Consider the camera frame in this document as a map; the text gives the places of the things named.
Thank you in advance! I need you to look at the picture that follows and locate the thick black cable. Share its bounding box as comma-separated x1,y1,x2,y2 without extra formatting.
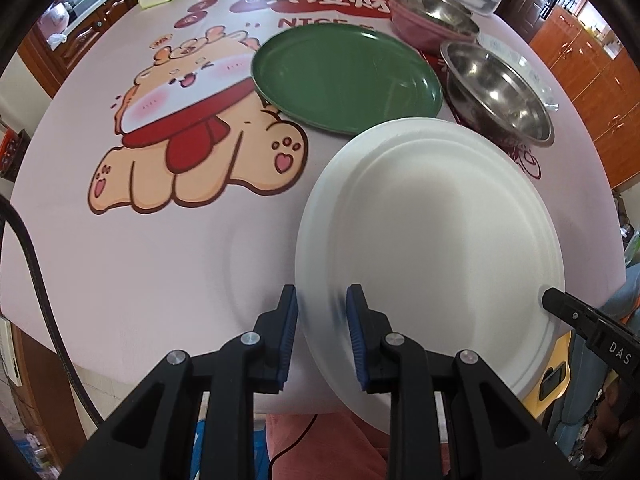
0,192,108,426

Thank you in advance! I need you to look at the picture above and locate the wooden cabinet with handles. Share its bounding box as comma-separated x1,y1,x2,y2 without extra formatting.
525,0,640,191

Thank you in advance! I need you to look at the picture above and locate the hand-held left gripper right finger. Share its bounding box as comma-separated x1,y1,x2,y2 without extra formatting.
346,284,583,480

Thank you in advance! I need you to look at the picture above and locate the printed pink tablecloth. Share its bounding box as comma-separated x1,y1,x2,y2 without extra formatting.
0,0,628,421

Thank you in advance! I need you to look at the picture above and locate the pink steel bowl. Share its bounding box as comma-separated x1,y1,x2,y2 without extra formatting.
387,0,481,53

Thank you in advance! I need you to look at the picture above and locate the green plate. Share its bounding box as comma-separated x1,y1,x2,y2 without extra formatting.
250,27,444,136

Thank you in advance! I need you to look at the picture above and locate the thin black cable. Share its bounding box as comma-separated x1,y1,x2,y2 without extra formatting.
267,412,321,480

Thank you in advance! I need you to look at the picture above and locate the white plate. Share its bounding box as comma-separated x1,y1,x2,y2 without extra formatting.
294,117,567,436

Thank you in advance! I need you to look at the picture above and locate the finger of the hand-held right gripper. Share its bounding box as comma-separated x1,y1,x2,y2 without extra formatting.
541,287,601,333

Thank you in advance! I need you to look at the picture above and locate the red plastic crate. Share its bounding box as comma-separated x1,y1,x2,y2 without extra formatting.
0,127,28,181

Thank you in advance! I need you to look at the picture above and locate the pink cloth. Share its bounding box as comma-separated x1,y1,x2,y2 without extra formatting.
265,410,393,480

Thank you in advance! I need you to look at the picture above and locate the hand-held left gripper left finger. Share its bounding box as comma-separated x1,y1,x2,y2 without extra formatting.
60,284,301,480

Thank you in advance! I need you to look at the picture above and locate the large steel bowl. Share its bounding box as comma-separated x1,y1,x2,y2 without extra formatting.
439,40,556,148

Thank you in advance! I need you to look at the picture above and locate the yellow stool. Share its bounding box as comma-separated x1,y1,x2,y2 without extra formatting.
520,332,573,411

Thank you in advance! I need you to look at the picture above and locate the wooden kitchen cabinet frame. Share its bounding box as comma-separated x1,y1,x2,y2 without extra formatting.
22,0,151,101

